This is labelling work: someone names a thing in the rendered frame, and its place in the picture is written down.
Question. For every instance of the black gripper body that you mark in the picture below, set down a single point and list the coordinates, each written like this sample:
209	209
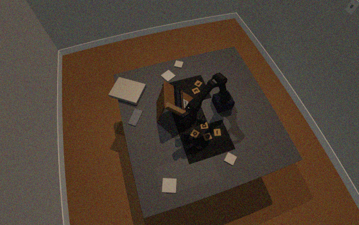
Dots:
200	119

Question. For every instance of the beige flat rectangular slab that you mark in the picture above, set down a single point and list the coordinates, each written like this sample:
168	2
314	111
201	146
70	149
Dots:
127	90

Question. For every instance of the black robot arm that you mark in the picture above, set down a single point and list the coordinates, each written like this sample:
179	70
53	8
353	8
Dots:
195	103

